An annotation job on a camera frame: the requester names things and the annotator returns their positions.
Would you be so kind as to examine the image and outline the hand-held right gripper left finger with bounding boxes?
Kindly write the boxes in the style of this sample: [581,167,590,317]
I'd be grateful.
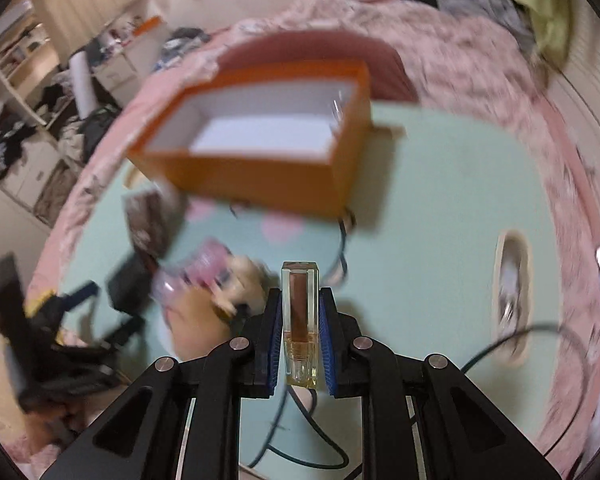
[40,286,285,480]

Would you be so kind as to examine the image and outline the thin black cable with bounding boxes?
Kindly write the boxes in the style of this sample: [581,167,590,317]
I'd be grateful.
[460,325,600,480]

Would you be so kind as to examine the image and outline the pink bed sheet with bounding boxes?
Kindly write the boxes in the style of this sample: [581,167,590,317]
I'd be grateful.
[122,30,241,111]

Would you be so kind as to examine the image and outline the dark clothes pile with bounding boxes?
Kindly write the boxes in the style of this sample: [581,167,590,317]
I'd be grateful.
[30,80,126,166]

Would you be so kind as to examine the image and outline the black pouch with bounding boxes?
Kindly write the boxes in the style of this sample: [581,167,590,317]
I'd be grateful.
[106,252,153,313]

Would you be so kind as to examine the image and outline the white nightstand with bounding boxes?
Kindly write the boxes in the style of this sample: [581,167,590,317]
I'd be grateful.
[97,52,141,93]

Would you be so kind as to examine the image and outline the maroon corduroy pillow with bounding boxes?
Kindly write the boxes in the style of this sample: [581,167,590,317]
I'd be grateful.
[215,30,421,106]

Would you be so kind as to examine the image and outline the light green hanging cloth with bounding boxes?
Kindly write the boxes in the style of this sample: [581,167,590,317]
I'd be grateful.
[497,0,573,68]

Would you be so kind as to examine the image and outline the orange shelf box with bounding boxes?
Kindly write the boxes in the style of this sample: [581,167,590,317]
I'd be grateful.
[132,16,163,37]

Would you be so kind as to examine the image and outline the white shelf unit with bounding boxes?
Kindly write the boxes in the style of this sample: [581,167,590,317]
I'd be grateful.
[0,0,81,211]

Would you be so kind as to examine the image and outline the mint cartoon lap desk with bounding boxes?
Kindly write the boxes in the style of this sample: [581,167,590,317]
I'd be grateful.
[27,100,600,480]

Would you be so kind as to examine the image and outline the smartphone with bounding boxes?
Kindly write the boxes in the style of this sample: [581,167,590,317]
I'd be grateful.
[500,240,528,346]

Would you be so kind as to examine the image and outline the beige fluffy pompon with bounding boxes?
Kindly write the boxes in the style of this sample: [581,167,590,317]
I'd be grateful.
[162,287,243,361]

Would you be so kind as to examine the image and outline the pink floral duvet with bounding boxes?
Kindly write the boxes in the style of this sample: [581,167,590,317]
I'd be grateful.
[45,0,600,466]

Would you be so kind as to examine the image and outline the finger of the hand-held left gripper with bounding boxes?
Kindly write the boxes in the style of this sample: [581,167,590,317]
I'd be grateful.
[96,314,148,350]
[50,281,101,320]

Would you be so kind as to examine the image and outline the dark brown patterned packet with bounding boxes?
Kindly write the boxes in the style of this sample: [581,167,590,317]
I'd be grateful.
[122,187,188,256]

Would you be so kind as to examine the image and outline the small mouse toy figure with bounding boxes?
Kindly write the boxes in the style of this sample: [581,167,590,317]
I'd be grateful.
[212,255,271,321]

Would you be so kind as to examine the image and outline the white paper roll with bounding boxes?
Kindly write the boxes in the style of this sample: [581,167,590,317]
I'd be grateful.
[69,52,103,121]

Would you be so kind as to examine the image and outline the pink bottle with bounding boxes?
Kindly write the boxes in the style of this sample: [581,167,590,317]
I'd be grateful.
[151,239,233,311]

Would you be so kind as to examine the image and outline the orange cardboard box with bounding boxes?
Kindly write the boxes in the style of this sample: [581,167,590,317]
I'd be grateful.
[126,59,373,221]

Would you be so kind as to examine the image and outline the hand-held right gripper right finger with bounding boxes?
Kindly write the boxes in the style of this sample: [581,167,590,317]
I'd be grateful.
[319,286,565,480]

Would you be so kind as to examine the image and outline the blue patterned clothes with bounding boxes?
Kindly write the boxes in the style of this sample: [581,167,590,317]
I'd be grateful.
[157,27,213,68]

